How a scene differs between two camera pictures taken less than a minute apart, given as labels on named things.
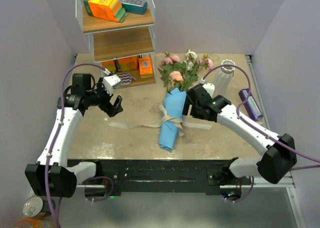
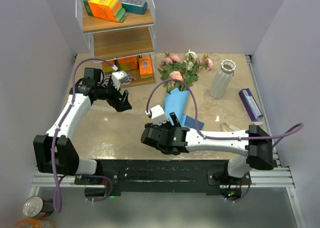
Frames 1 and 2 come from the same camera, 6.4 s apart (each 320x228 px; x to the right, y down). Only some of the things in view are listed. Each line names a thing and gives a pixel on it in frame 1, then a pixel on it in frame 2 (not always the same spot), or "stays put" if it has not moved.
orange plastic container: x=32 y=223 stays put
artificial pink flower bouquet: x=176 y=74 stays put
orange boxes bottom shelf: x=145 y=67 stays put
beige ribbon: x=180 y=123 to x=224 y=126
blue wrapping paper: x=174 y=105 stays put
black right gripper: x=193 y=112 to x=173 y=118
